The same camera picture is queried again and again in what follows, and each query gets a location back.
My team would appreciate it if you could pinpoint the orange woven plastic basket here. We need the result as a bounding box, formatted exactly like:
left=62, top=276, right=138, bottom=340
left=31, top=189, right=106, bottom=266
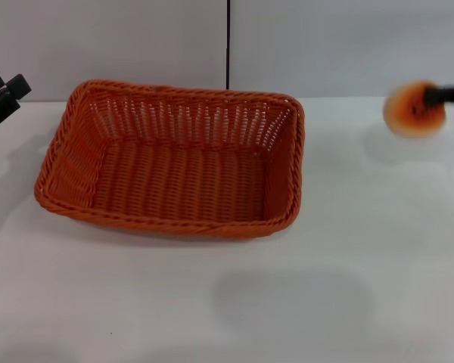
left=33, top=78, right=307, bottom=240

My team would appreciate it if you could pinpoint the round sesame bread bun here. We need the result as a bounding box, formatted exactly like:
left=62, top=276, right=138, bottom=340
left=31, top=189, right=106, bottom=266
left=383, top=79, right=448, bottom=141

